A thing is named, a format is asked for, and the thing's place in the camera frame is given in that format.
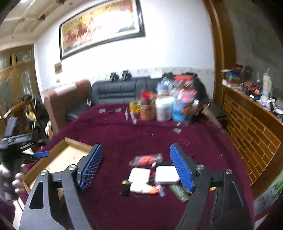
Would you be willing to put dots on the clear packet red item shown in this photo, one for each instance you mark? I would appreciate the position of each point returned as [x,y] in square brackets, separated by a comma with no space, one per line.
[146,160]

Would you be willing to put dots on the white bottle orange cap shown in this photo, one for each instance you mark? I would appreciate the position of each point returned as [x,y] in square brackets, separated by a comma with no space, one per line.
[143,188]

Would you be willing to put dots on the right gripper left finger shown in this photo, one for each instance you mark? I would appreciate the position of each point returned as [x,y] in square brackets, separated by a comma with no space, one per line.
[42,210]

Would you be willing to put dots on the black gold lipstick case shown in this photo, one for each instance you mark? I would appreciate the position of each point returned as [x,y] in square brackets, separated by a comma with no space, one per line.
[125,188]

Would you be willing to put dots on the cardboard box tray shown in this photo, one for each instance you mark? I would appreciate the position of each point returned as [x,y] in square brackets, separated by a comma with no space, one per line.
[63,154]

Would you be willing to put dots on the maroon velvet tablecloth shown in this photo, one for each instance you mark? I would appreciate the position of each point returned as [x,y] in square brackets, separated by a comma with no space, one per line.
[121,141]

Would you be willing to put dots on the orange label jar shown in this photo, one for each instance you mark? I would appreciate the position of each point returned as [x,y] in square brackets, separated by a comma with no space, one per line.
[147,109]

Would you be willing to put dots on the pale green tumbler cup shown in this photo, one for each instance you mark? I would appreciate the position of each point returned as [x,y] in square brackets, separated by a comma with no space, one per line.
[267,84]

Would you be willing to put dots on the red lid clear jar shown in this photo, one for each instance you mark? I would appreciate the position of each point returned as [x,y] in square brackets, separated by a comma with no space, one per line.
[183,83]

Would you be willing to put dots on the wooden chair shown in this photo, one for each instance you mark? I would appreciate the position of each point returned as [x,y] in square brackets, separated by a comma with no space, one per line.
[18,112]

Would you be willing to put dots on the framed horse painting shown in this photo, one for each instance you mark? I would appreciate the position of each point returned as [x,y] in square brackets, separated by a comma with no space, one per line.
[100,24]

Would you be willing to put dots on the wooden brick-pattern cabinet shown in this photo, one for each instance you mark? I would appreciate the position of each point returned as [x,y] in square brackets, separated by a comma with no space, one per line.
[257,136]

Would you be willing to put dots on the brown armchair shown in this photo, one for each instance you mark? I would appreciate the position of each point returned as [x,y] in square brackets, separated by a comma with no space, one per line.
[67,103]

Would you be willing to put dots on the white plastic jar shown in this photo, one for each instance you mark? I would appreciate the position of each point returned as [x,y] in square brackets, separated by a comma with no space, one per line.
[164,108]

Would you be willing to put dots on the small white box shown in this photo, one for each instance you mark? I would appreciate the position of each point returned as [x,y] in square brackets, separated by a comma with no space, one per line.
[139,175]

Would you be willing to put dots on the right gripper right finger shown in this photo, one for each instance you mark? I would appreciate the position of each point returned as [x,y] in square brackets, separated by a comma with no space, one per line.
[229,209]

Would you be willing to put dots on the left white gloved hand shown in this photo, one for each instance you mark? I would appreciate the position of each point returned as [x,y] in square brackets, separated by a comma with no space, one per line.
[18,179]

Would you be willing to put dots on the blue cartoon label jar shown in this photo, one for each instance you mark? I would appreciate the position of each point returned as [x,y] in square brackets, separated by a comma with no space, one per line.
[184,101]

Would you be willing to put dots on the black leather sofa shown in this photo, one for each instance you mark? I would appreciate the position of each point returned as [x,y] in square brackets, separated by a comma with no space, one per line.
[118,91]

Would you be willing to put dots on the white power adapter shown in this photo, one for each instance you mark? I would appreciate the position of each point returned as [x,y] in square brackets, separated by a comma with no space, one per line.
[166,175]

